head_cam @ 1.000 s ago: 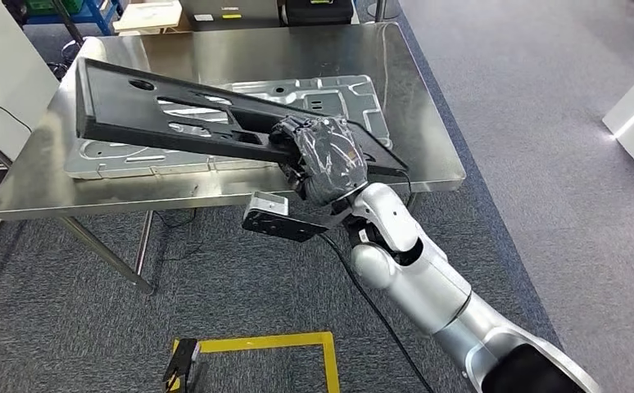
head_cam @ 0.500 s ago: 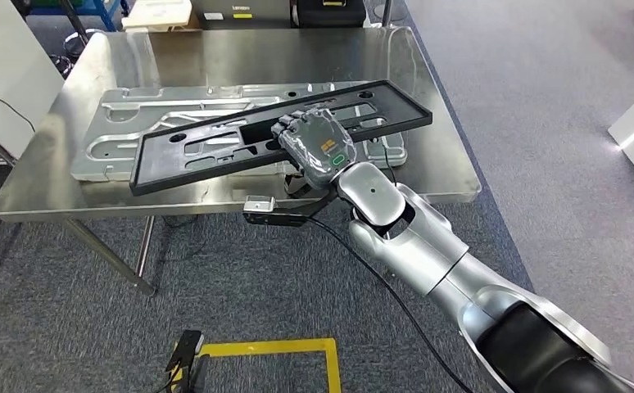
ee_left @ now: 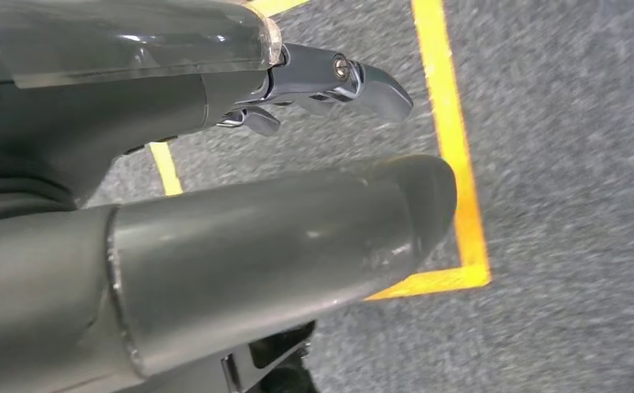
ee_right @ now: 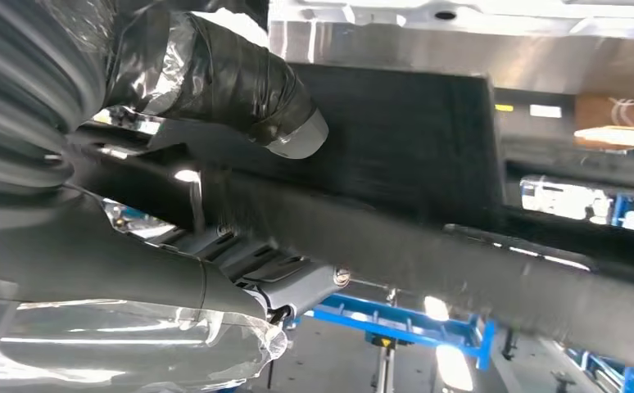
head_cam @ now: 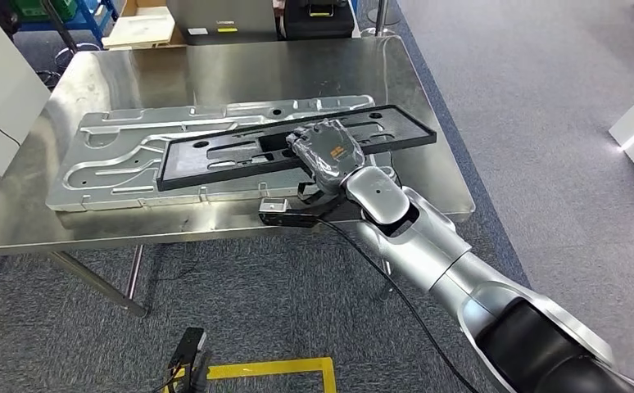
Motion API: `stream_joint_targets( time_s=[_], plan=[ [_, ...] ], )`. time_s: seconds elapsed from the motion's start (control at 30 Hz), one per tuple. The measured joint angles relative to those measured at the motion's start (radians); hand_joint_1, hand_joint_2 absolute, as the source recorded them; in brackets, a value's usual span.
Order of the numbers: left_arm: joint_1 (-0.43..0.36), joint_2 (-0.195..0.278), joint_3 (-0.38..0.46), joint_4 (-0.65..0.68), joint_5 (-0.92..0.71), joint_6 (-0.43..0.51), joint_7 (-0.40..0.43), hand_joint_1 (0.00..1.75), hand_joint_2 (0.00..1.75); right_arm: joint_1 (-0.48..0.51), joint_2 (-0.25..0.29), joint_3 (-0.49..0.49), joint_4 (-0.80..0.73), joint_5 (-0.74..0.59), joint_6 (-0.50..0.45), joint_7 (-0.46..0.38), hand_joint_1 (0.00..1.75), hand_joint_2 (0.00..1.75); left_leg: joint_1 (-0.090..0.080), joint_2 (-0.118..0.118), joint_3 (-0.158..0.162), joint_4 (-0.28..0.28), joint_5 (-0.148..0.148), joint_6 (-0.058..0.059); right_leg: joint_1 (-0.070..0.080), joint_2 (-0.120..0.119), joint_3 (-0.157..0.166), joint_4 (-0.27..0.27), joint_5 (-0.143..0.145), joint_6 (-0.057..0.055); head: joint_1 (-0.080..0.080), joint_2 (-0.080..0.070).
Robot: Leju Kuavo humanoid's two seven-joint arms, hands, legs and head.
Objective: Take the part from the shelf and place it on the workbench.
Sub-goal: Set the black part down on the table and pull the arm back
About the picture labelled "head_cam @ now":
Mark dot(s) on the yellow floor tape square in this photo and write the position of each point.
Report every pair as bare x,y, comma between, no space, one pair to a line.
273,369

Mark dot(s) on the chrome stanchion post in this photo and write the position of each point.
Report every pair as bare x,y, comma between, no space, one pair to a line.
385,30

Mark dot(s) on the blue trolley frame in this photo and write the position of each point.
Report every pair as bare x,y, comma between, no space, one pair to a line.
97,16

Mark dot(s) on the black pole stand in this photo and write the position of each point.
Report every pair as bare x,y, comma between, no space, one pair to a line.
61,27

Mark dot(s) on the silver stamped metal panel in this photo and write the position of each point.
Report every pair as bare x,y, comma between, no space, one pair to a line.
121,157

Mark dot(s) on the black plastic frame part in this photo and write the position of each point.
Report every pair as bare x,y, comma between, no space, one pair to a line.
178,168

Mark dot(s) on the cardboard box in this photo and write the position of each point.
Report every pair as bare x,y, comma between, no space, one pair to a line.
180,35

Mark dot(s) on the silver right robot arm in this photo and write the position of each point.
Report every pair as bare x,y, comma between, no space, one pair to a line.
431,244

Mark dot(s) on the green box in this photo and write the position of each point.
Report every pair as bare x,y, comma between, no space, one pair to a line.
40,10

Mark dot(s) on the white foam tray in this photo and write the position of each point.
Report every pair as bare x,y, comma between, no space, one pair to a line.
138,32

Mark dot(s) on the black equipment case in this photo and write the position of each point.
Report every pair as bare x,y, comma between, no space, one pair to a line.
317,24

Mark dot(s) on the stainless steel workbench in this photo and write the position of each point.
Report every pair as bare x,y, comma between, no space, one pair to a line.
241,70

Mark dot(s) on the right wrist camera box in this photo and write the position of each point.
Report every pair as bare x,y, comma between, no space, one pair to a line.
284,218

